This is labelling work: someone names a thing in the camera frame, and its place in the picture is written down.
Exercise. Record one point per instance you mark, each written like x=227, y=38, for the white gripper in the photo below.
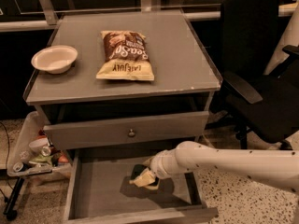
x=158, y=168

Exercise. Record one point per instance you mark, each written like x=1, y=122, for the green yellow sponge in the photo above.
x=143, y=177

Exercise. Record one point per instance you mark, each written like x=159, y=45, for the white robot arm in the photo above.
x=249, y=186

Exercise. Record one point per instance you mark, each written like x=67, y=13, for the round metal drawer knob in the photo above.
x=131, y=133

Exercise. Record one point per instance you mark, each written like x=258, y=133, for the open middle drawer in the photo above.
x=100, y=193

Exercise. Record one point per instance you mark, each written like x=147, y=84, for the grey top drawer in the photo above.
x=111, y=132

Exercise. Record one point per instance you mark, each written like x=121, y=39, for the grey drawer cabinet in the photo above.
x=185, y=78

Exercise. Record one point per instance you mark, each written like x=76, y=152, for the white cup in bin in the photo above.
x=37, y=145

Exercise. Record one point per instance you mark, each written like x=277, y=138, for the clear plastic bin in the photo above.
x=37, y=169

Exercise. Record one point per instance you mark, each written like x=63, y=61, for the brown chip bag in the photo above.
x=126, y=57

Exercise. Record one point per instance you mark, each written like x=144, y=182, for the black office chair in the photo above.
x=264, y=104

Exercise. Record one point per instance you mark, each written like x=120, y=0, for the metal can in bin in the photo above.
x=18, y=167

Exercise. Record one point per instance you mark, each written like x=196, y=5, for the black stand leg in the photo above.
x=9, y=210

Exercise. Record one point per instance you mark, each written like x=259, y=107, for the white paper bowl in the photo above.
x=55, y=59

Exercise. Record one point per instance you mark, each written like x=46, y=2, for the metal railing bar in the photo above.
x=16, y=26

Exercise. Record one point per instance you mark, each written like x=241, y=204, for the metal bracket post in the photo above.
x=49, y=13

